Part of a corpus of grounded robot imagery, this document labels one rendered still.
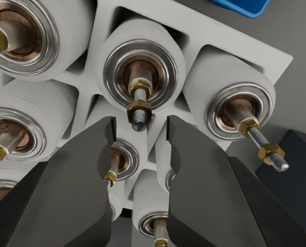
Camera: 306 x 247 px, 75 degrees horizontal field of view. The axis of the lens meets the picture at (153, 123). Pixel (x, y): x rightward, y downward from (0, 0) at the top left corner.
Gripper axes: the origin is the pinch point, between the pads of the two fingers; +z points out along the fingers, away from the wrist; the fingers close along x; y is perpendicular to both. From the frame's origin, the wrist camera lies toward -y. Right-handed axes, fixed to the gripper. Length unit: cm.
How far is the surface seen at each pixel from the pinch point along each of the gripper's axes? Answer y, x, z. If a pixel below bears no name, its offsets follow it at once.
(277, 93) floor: 14, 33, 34
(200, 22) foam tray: -3.8, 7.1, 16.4
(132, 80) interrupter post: -0.2, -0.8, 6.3
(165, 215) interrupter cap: 24.1, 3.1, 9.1
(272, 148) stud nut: 4.1, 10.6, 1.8
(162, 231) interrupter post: 25.8, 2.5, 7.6
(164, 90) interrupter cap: 1.9, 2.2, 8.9
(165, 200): 22.3, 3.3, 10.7
